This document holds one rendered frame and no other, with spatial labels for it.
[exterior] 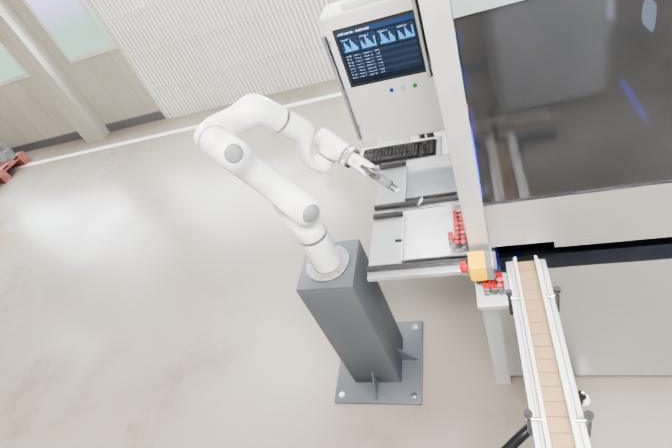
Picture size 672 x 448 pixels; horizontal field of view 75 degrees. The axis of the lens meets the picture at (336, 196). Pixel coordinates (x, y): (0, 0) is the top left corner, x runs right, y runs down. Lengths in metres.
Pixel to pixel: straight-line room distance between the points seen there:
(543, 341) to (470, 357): 1.07
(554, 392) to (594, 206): 0.53
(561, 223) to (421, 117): 1.13
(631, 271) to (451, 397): 1.09
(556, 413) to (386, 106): 1.60
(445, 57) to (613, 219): 0.73
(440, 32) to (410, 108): 1.32
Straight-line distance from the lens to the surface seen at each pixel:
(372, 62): 2.25
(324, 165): 1.62
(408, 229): 1.84
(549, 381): 1.40
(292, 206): 1.52
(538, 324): 1.48
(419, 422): 2.39
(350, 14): 2.17
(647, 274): 1.77
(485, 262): 1.49
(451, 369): 2.46
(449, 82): 1.14
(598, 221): 1.52
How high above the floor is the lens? 2.20
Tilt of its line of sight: 38 degrees down
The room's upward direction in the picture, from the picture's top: 24 degrees counter-clockwise
